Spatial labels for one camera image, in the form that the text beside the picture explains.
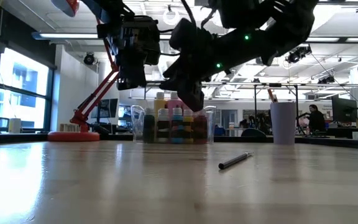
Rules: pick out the yellow small paint bottle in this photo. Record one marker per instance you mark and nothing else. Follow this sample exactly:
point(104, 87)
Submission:
point(188, 133)

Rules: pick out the green small paint bottle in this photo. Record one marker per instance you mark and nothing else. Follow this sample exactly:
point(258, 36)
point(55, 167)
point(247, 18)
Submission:
point(148, 130)

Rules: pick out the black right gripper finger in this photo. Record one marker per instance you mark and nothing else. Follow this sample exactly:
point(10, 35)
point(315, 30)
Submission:
point(171, 84)
point(194, 96)

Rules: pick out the dark blue chair back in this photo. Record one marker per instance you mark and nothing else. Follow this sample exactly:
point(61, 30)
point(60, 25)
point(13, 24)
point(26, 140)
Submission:
point(253, 132)

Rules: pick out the black distant robot arm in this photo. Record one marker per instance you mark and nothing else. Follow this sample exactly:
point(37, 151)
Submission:
point(259, 121)

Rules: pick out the dark wall screen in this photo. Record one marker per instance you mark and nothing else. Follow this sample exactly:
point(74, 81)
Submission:
point(106, 108)

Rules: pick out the red small paint bottle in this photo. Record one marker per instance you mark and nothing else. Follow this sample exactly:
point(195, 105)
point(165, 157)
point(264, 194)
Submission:
point(200, 130)

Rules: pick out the beige small blocks row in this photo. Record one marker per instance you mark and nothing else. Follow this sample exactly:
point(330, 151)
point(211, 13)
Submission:
point(70, 127)

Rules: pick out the black aluminium table frame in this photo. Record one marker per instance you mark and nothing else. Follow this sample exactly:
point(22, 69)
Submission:
point(337, 143)

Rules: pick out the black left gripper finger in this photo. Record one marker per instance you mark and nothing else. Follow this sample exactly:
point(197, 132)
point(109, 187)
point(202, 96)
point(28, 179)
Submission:
point(139, 76)
point(124, 77)

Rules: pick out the yellow large paint bottle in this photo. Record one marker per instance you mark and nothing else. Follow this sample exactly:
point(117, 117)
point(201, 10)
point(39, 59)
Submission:
point(160, 104)

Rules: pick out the clear plastic organizer bin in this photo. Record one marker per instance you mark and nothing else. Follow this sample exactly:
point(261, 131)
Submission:
point(138, 124)

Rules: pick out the sky blue small paint bottle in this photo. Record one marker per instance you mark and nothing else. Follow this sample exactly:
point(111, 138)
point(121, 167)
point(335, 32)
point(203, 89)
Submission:
point(176, 138)

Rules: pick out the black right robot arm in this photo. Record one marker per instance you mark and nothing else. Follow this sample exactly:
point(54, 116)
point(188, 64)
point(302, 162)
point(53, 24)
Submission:
point(259, 25)

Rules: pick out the black ceiling camera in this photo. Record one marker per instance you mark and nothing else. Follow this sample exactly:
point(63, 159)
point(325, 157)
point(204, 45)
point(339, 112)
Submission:
point(89, 58)

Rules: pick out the person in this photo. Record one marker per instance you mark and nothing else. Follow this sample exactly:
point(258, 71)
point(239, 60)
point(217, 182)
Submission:
point(317, 119)

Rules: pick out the large window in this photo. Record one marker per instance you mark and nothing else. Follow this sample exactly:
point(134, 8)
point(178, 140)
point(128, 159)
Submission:
point(23, 87)

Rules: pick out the lavender paper cup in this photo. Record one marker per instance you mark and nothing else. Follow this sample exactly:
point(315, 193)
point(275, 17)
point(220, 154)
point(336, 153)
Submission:
point(283, 124)

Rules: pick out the blue storage crate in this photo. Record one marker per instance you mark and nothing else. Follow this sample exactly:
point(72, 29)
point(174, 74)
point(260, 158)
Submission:
point(219, 130)

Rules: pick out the black office desk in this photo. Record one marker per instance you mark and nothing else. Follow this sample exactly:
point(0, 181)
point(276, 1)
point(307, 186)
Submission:
point(350, 130)

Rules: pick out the long ceiling light strip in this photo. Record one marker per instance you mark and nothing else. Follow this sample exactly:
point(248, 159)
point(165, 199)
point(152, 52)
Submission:
point(67, 35)

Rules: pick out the black computer monitor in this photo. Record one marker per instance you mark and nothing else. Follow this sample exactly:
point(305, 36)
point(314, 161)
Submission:
point(343, 109)

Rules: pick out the white canister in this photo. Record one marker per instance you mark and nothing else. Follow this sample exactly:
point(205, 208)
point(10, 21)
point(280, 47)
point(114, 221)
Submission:
point(15, 125)

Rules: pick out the red desk lamp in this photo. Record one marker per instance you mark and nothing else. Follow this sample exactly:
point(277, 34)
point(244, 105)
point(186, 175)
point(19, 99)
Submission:
point(73, 136)

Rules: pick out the white small paint bottle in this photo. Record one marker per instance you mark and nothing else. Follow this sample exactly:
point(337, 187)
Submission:
point(163, 130)

